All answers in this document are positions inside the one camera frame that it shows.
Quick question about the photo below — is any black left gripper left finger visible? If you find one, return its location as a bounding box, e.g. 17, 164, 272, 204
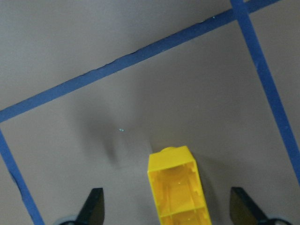
75, 187, 105, 225

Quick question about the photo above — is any yellow toy block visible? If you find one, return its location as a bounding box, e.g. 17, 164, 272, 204
147, 146, 211, 225

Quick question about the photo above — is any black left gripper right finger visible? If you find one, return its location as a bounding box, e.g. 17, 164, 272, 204
229, 187, 268, 225

